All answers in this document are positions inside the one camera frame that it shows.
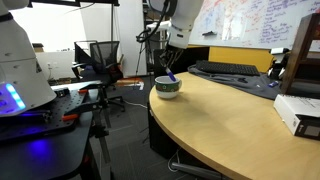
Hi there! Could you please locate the whiteboard with writing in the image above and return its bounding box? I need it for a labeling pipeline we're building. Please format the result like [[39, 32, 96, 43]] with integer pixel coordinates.
[[189, 0, 320, 49]]

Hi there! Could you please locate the black keyboard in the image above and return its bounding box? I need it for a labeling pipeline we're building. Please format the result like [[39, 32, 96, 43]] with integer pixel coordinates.
[[196, 60, 260, 76]]

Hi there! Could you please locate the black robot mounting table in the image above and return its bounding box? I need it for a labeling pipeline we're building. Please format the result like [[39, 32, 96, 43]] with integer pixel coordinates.
[[0, 81, 103, 180]]

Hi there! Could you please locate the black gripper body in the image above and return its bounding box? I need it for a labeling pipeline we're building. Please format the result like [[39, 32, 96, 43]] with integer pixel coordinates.
[[159, 45, 183, 68]]

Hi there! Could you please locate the blue marker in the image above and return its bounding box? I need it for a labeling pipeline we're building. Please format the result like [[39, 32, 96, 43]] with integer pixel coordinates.
[[165, 67, 176, 82]]

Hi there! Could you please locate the dark wooden shelf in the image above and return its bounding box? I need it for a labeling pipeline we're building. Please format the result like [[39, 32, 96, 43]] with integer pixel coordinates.
[[281, 13, 320, 94]]

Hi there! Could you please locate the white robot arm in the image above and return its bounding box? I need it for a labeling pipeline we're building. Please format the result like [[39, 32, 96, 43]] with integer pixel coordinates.
[[0, 0, 204, 117]]

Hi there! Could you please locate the black office chair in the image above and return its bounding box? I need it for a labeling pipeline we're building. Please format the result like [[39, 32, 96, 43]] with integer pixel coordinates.
[[71, 40, 127, 113]]

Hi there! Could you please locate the grey jacket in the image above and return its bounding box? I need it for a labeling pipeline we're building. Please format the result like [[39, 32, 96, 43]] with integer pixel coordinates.
[[187, 64, 320, 101]]

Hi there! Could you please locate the orange handled clamp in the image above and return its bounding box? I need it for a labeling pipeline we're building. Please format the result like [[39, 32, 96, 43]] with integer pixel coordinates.
[[62, 114, 79, 121]]

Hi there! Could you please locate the white black cardboard box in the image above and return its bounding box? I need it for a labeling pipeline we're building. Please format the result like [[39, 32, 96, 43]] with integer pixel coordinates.
[[274, 94, 320, 140]]

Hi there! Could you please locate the white green ceramic cup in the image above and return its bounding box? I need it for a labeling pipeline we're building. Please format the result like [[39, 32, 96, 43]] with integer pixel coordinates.
[[155, 76, 182, 99]]

